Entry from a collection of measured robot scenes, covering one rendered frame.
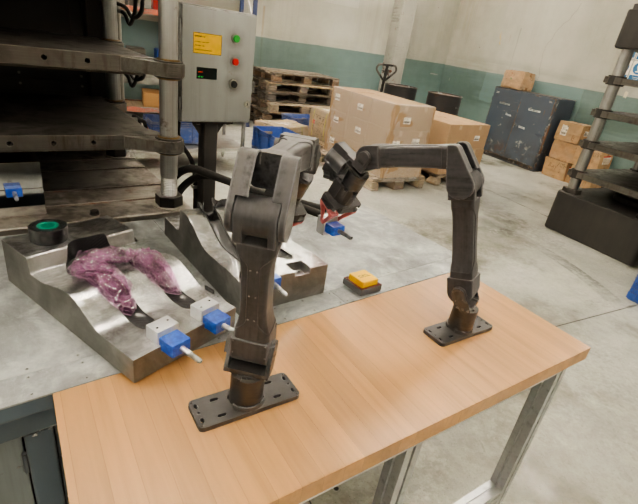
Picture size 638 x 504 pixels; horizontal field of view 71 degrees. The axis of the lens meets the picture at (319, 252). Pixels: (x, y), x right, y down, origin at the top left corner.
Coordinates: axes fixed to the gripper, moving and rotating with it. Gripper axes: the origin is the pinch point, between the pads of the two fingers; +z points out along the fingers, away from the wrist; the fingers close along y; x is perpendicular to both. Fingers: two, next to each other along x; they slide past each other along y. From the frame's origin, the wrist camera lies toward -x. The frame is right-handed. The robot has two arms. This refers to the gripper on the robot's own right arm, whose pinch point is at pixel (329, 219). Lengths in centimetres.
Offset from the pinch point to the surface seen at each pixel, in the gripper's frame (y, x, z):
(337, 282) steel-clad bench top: 3.0, 16.7, 8.2
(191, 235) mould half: 36.4, -10.6, 12.3
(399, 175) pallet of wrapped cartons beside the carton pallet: -298, -168, 178
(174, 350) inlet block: 57, 27, -5
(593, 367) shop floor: -174, 81, 67
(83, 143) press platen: 51, -63, 25
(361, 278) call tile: -0.3, 20.2, 2.3
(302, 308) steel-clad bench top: 20.3, 22.7, 4.9
